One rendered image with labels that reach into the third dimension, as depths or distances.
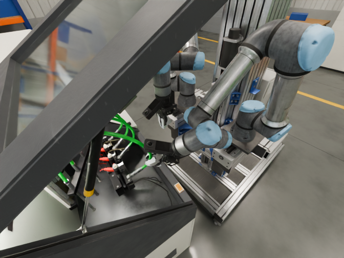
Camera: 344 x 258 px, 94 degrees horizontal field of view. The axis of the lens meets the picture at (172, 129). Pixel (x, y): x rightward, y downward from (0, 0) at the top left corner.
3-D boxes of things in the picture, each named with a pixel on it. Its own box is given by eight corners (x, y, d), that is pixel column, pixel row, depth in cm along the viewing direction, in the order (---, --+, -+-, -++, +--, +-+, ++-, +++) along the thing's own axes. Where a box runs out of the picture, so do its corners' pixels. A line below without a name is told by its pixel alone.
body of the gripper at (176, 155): (169, 167, 68) (190, 159, 60) (153, 162, 63) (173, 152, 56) (170, 151, 72) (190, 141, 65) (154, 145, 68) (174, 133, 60)
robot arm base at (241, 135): (238, 122, 111) (241, 110, 104) (259, 133, 102) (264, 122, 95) (224, 132, 104) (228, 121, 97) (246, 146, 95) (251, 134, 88)
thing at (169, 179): (191, 211, 94) (192, 199, 82) (185, 216, 92) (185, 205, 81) (143, 145, 132) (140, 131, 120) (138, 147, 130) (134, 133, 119)
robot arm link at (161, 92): (158, 90, 65) (149, 82, 70) (159, 100, 68) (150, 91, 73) (174, 84, 68) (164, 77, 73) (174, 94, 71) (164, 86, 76)
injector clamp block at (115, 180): (137, 192, 99) (132, 179, 88) (122, 201, 95) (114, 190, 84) (118, 155, 120) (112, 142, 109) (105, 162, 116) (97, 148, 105)
